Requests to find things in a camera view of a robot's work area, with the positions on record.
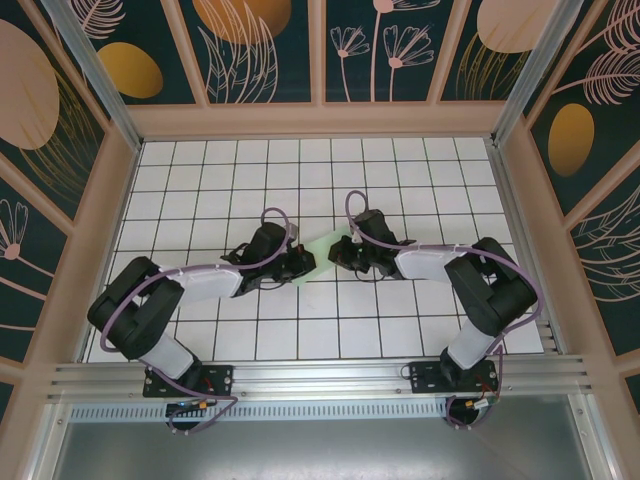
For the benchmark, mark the light green paper sheet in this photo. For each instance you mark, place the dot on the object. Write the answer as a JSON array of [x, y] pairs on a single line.
[[321, 250]]

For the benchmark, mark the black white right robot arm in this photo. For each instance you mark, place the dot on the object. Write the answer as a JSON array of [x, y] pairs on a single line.
[[425, 262]]

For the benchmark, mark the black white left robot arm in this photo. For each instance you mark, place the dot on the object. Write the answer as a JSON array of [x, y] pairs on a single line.
[[210, 285]]

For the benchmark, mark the grey metal sheet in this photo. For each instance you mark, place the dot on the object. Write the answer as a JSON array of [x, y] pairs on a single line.
[[320, 450]]

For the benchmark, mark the small black circuit board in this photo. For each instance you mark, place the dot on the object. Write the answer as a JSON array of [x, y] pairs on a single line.
[[185, 407]]

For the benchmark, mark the pink circle gold leaves panel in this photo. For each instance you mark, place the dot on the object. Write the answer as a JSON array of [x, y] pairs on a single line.
[[500, 75]]

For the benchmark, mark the wide feathers yellow oval panel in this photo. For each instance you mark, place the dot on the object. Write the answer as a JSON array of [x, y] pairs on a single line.
[[610, 125]]

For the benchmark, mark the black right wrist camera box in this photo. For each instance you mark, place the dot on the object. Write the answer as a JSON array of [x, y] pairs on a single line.
[[341, 255]]

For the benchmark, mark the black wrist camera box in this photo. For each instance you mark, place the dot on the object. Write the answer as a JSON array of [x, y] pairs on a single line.
[[341, 255], [305, 261]]

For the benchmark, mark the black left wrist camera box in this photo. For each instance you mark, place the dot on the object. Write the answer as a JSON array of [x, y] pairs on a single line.
[[305, 261]]

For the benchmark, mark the aluminium side rail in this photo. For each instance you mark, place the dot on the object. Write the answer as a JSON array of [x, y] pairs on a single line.
[[510, 200]]

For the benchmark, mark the long aluminium mounting rail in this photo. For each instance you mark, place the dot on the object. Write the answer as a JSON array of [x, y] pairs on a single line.
[[320, 375]]

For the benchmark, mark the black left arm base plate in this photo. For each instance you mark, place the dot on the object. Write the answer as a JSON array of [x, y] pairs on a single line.
[[220, 380]]

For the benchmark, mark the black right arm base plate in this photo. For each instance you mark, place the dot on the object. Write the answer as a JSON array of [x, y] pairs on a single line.
[[425, 377]]

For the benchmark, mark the pink flowers wall panel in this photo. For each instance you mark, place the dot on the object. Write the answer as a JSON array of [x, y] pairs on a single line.
[[360, 80]]

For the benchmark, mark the orange circle leaves wall panel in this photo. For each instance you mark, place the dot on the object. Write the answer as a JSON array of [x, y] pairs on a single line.
[[295, 65]]

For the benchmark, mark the aluminium corner post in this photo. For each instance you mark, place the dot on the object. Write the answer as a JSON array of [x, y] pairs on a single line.
[[540, 75], [95, 75]]

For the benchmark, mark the pink leaf outlines wall panel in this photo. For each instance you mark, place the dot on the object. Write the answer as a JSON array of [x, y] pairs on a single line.
[[610, 260]]

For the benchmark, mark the single flower wall panel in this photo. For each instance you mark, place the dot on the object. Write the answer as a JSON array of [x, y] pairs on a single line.
[[30, 260]]

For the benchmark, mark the big pink oval wall panel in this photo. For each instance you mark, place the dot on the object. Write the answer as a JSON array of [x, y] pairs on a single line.
[[30, 85]]

